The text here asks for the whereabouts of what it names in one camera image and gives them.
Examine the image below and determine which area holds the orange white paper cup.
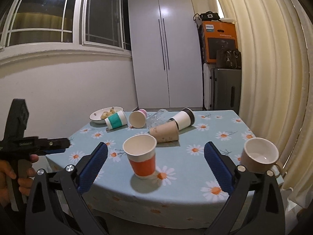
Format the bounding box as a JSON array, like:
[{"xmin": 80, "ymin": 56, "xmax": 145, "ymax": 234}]
[{"xmin": 122, "ymin": 134, "xmax": 157, "ymax": 179}]

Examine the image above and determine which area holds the teal white paper cup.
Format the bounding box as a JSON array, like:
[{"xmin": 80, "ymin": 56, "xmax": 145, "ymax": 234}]
[{"xmin": 104, "ymin": 110, "xmax": 128, "ymax": 130}]

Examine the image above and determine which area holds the pink white paper cup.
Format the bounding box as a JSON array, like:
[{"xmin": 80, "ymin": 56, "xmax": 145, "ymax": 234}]
[{"xmin": 129, "ymin": 109, "xmax": 148, "ymax": 128}]

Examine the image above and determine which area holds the brown kraft paper cup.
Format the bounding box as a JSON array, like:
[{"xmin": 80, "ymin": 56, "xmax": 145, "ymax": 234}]
[{"xmin": 149, "ymin": 120, "xmax": 179, "ymax": 143}]

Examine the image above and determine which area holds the white cup black lid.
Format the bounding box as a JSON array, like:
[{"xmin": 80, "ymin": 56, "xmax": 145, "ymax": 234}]
[{"xmin": 169, "ymin": 108, "xmax": 195, "ymax": 130}]

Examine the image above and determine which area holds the person left hand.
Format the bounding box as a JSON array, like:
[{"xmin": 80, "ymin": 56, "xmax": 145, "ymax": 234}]
[{"xmin": 0, "ymin": 154, "xmax": 40, "ymax": 208}]

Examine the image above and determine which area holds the white plate with snacks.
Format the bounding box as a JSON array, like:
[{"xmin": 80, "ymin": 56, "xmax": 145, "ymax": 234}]
[{"xmin": 89, "ymin": 106, "xmax": 124, "ymax": 124}]

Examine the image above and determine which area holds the beige ceramic mug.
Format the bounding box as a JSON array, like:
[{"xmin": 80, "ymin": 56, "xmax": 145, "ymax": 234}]
[{"xmin": 240, "ymin": 137, "xmax": 283, "ymax": 178}]

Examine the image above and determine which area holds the clear glass tumbler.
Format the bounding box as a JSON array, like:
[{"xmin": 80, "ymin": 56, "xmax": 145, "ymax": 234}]
[{"xmin": 146, "ymin": 109, "xmax": 169, "ymax": 129}]

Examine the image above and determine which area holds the blue daisy tablecloth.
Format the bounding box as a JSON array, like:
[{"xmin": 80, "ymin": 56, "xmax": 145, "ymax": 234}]
[{"xmin": 48, "ymin": 110, "xmax": 254, "ymax": 229}]

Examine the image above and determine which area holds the grey suitcase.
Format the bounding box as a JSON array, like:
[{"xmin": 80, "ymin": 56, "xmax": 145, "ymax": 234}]
[{"xmin": 203, "ymin": 64, "xmax": 241, "ymax": 114}]

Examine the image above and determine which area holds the white double-door cabinet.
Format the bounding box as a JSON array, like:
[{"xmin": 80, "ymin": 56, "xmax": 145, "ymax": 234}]
[{"xmin": 128, "ymin": 0, "xmax": 203, "ymax": 110}]

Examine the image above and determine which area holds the brown handbag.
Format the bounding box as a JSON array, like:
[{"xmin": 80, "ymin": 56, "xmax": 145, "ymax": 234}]
[{"xmin": 216, "ymin": 49, "xmax": 242, "ymax": 70}]

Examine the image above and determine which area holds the cream curtain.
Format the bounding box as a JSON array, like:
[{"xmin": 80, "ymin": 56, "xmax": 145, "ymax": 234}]
[{"xmin": 219, "ymin": 0, "xmax": 312, "ymax": 208}]

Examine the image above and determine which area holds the orange cardboard box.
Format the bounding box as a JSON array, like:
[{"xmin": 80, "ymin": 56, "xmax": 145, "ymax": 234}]
[{"xmin": 200, "ymin": 21, "xmax": 238, "ymax": 64}]

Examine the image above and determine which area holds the window with white frame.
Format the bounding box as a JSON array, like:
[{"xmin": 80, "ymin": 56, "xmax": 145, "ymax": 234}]
[{"xmin": 1, "ymin": 0, "xmax": 131, "ymax": 50}]

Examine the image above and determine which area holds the black camera bag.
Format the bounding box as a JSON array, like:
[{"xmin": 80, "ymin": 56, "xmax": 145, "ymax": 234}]
[{"xmin": 192, "ymin": 11, "xmax": 220, "ymax": 21}]

